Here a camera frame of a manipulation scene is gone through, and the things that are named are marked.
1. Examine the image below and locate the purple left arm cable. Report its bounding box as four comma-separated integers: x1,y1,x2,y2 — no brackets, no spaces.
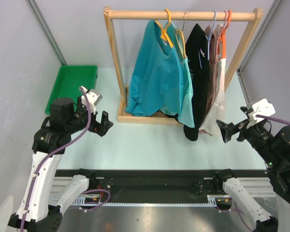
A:
20,86,111,232

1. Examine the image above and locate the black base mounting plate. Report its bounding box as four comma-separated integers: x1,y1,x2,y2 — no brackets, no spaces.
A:
55,169,269,210

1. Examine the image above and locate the pink beige garment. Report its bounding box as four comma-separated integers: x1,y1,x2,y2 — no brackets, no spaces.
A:
199,23,222,136

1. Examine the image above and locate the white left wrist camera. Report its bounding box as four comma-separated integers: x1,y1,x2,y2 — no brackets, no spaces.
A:
80,86,102,115

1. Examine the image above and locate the wooden hanger metal hook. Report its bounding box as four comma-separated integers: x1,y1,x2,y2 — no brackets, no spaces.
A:
174,12,188,59

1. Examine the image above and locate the white garment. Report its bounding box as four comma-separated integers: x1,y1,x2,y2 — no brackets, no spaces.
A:
198,23,227,137

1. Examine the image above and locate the black t shirt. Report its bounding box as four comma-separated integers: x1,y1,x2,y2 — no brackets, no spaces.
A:
184,24,210,141

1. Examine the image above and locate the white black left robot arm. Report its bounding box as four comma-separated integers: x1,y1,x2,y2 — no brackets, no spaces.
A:
8,92,113,232

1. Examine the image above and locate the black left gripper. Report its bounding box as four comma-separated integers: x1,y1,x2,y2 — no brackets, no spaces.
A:
66,96,113,136

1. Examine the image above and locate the pink plastic hanger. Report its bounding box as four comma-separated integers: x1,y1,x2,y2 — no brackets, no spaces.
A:
214,11,229,51

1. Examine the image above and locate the green plastic tray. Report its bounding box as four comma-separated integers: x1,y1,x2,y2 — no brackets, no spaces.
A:
45,65,98,114

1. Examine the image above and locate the teal blue t shirt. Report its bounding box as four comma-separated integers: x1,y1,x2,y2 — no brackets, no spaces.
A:
125,20,183,116

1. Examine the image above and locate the orange plastic hanger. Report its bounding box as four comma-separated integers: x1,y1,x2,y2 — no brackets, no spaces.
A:
219,10,232,58

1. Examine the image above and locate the light blue plastic hanger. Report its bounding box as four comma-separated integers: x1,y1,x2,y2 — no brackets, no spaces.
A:
205,10,217,61

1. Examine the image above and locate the mint green t shirt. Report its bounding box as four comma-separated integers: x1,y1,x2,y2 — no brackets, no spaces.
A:
160,23,195,128

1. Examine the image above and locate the yellow plastic hanger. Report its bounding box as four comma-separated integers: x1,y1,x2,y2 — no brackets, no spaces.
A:
155,9,174,48

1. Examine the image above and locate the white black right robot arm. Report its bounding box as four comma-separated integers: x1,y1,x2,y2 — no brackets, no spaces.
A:
213,107,290,232

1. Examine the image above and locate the wooden clothes rack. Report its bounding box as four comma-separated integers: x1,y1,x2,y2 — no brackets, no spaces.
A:
103,6,263,125

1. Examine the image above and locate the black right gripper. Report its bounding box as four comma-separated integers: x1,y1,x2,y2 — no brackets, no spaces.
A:
216,116,281,166

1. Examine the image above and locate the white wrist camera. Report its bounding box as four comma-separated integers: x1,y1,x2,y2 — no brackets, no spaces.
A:
246,98,276,129
80,86,102,115

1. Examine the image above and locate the white slotted cable duct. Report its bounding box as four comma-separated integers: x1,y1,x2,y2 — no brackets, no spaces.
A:
71,195,217,208

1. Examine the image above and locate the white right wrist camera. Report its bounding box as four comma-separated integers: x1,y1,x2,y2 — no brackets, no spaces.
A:
246,98,276,129

